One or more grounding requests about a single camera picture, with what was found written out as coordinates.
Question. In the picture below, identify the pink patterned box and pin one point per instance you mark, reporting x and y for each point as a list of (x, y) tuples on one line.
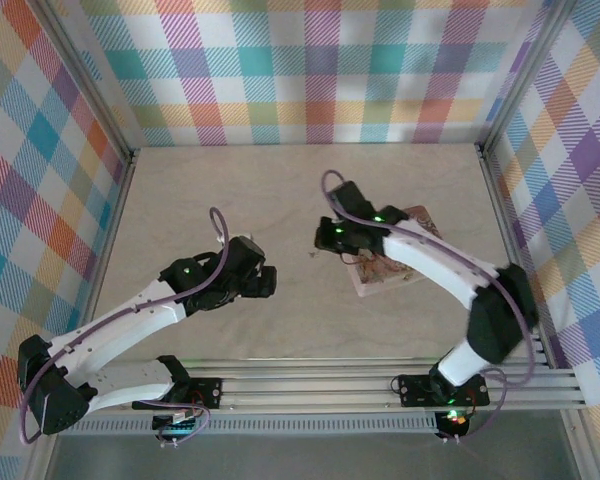
[(375, 282)]

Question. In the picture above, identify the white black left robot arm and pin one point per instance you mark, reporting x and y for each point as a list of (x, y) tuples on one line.
[(130, 320)]

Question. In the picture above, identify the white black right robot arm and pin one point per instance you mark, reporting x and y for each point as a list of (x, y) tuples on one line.
[(430, 265)]

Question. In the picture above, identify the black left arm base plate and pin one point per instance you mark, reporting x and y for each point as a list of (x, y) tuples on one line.
[(210, 392)]

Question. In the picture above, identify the aluminium side rail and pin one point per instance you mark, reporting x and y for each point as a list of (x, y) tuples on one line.
[(503, 215), (103, 260)]

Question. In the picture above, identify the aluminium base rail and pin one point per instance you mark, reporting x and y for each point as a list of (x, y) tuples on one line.
[(305, 385)]

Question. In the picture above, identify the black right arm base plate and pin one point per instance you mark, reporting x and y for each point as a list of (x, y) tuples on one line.
[(415, 390)]

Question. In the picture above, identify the aluminium frame post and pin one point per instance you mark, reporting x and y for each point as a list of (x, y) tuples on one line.
[(527, 75), (87, 82)]

